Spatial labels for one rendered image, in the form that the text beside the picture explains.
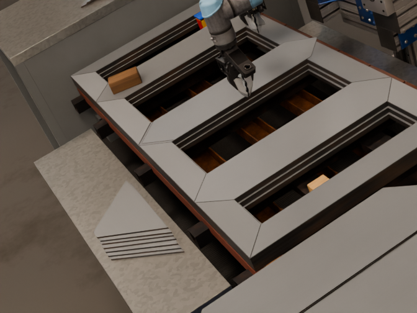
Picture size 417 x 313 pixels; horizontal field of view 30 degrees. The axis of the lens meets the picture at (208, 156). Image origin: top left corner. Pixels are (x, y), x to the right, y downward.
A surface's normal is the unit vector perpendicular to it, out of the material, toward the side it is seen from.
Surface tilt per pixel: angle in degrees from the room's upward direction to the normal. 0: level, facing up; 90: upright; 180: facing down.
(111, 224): 0
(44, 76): 90
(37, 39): 0
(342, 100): 0
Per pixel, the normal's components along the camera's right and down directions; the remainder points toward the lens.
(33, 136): -0.34, -0.76
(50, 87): 0.44, 0.39
